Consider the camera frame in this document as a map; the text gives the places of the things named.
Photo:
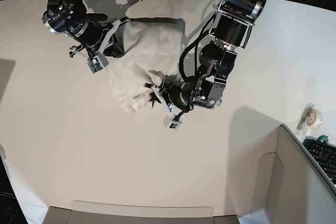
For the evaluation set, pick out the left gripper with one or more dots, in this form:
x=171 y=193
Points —
x=176 y=96

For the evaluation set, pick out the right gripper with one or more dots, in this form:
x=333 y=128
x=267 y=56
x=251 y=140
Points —
x=99 y=42

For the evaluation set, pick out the white printed t-shirt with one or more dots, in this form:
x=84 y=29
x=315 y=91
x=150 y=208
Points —
x=152 y=50

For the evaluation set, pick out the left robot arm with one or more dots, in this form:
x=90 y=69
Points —
x=204 y=65

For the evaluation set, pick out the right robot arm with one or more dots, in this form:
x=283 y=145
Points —
x=68 y=17

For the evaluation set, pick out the clear tape roll dispenser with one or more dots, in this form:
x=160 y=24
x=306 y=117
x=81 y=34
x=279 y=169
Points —
x=311 y=119

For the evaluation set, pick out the grey cardboard box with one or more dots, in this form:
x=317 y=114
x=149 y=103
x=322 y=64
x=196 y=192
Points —
x=290 y=188

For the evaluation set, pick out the green tape roll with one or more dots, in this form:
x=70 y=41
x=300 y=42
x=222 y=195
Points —
x=323 y=139

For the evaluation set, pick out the black computer keyboard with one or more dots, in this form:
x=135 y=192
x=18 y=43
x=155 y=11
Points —
x=324 y=154

